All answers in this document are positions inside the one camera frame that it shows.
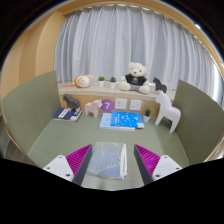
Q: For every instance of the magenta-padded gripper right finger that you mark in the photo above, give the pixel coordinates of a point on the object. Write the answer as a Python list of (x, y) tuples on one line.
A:
[(165, 166)]

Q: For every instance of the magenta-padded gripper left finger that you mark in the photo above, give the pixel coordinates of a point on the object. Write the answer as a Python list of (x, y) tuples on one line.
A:
[(61, 166)]

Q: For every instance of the blue towel with yellow print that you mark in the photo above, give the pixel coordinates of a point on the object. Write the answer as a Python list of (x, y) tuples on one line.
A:
[(106, 160)]

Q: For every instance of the dark blue book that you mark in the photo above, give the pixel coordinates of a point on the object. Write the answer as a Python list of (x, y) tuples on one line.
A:
[(65, 114)]

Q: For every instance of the tiny potted plant white pot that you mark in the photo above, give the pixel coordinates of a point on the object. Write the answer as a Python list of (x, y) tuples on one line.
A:
[(146, 116)]

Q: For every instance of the tall white horse figurine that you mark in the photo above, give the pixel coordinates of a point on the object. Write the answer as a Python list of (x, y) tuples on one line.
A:
[(168, 111)]

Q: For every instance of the green desk partition panel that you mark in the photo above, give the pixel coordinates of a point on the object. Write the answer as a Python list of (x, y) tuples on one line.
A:
[(31, 110), (200, 123)]

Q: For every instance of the light blue book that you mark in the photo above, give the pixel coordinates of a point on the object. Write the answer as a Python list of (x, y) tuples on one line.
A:
[(105, 121)]

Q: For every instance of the dark grey horse figurine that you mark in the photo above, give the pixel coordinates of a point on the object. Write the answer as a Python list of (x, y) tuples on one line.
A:
[(71, 102)]

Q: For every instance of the pink horse figurine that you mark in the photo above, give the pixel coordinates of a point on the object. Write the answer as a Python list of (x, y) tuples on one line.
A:
[(93, 108)]

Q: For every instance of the round purple number sign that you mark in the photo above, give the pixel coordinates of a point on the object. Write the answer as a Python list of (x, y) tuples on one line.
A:
[(107, 105)]

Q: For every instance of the small dark horse figurine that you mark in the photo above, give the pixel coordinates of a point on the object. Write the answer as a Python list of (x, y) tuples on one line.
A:
[(160, 86)]

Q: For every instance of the orange and white plush toy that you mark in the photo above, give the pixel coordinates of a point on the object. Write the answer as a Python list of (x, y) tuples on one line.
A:
[(83, 81)]

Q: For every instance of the white teddy bear black shirt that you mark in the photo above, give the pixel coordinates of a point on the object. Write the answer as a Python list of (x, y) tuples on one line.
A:
[(135, 80)]

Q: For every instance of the small potted plant white pot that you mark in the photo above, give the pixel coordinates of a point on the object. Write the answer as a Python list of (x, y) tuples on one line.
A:
[(113, 84), (101, 83)]

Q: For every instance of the grey pleated curtain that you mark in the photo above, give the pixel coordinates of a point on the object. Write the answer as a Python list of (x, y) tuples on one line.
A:
[(116, 40)]

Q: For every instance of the white wall socket plate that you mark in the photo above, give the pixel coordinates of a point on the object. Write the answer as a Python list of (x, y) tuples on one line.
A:
[(121, 103), (135, 105)]

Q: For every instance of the wooden wall ledge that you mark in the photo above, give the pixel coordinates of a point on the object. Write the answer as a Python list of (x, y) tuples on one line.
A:
[(106, 92)]

